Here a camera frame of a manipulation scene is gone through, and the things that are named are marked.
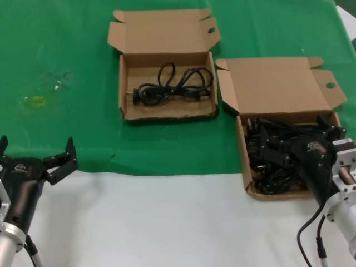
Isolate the black cable with silver connector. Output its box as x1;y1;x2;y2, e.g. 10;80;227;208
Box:
315;215;329;267

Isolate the silver wrist bracket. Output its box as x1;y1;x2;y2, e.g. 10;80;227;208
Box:
0;177;12;223
332;149;356;201

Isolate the silver right wrist bracket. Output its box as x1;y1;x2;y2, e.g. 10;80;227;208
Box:
332;149;356;201

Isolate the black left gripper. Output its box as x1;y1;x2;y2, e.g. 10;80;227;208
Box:
0;135;80;233

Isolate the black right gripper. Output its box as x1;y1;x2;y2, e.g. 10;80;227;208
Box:
260;114;347;207

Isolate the black power cable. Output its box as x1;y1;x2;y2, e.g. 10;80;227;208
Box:
126;62;215;106

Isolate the pile of black power cables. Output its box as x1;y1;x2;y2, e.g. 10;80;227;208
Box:
246;116;334;195

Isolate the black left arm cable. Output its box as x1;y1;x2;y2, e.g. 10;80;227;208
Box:
23;235;44;267

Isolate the cardboard box with round hole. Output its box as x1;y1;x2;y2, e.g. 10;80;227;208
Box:
215;56;348;201

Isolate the silver left wrist bracket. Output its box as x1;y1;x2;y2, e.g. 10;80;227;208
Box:
0;177;12;223

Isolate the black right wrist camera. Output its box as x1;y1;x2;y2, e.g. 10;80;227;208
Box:
333;138;356;152

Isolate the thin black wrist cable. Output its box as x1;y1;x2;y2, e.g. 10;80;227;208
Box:
296;205;327;267

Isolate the green table cloth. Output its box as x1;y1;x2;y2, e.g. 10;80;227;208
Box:
0;0;356;178

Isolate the cardboard box with oval hole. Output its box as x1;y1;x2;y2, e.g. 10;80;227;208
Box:
107;8;223;121

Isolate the white paper sheet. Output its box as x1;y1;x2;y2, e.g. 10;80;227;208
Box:
335;4;356;39

